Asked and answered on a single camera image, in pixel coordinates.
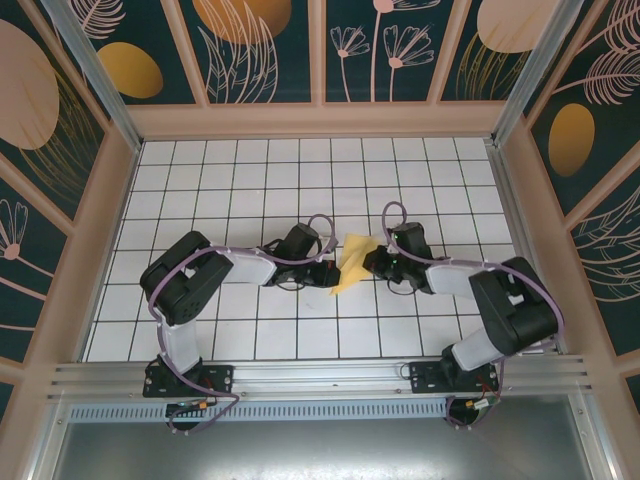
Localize wall panel large pale disc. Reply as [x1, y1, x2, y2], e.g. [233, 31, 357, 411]
[0, 0, 110, 222]

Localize wall panel with pale circle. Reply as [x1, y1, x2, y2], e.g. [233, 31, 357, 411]
[439, 0, 540, 104]

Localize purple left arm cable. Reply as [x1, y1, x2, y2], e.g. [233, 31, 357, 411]
[147, 213, 337, 436]

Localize grey sheet metal panel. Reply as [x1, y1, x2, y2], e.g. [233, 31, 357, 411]
[29, 394, 617, 480]

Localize wall panel oval and fern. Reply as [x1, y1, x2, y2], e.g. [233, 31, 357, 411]
[527, 0, 640, 217]

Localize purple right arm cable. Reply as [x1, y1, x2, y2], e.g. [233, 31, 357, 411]
[381, 200, 562, 432]

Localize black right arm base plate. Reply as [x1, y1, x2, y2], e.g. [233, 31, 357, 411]
[408, 360, 501, 394]

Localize aluminium corner post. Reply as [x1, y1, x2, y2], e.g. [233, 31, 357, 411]
[39, 0, 145, 154]
[489, 0, 582, 147]

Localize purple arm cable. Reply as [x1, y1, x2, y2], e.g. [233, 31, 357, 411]
[147, 213, 337, 436]
[381, 200, 562, 432]

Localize slotted grey cable tray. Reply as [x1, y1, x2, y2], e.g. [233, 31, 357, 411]
[67, 402, 451, 422]

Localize wall panel orange circle leaves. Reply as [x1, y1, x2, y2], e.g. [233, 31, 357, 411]
[178, 0, 315, 106]

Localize wall panel with fern leaves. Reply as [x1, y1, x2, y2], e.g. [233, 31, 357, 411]
[569, 184, 640, 357]

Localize wall panel with two flowers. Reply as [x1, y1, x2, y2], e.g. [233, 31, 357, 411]
[323, 0, 445, 106]

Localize small circuit board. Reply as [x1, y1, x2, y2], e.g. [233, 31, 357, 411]
[166, 399, 217, 415]
[464, 397, 502, 415]

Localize aluminium grooved cross rail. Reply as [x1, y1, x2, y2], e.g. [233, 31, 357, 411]
[47, 353, 595, 404]

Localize aluminium table side rail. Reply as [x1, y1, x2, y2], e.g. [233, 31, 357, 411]
[483, 139, 570, 357]

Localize wall panel with single flower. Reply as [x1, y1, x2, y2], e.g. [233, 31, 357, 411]
[0, 174, 70, 347]

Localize wall panel with orange oval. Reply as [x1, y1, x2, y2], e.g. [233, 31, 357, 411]
[74, 0, 197, 106]

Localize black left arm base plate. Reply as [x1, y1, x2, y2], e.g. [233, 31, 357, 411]
[143, 363, 236, 399]

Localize yellow cloth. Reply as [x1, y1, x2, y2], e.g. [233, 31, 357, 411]
[328, 232, 381, 297]

